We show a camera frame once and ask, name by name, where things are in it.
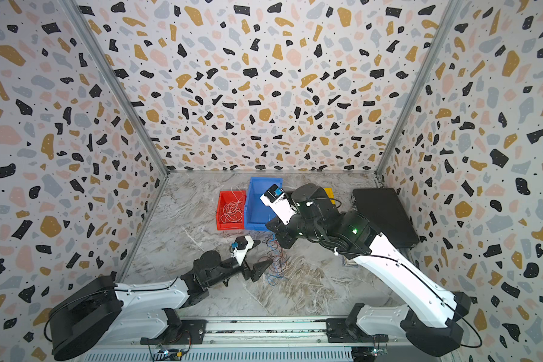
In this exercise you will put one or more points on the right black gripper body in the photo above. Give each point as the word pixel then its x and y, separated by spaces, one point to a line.
pixel 289 234

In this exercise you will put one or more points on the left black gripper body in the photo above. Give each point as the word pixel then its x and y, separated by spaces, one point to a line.
pixel 243 267

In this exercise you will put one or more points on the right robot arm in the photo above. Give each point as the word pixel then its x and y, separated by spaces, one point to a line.
pixel 431 318

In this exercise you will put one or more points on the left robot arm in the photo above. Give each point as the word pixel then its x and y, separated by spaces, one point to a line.
pixel 105 310

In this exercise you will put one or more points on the blue plastic bin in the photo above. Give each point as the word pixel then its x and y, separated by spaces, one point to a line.
pixel 256 214

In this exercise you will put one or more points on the red plastic bin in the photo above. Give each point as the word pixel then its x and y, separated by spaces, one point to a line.
pixel 230 210

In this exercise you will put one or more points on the yellow plastic bin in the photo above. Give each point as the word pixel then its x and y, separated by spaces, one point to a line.
pixel 329 192

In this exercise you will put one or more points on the black briefcase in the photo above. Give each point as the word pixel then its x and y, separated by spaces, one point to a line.
pixel 384 208

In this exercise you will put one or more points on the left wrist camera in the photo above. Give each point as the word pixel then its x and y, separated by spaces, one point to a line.
pixel 239 249

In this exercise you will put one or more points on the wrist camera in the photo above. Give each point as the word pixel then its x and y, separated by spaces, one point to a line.
pixel 276 199
pixel 239 249

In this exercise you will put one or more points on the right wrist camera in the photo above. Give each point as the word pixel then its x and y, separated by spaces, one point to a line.
pixel 276 199

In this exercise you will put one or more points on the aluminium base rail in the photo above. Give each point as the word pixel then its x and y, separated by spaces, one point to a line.
pixel 263 339

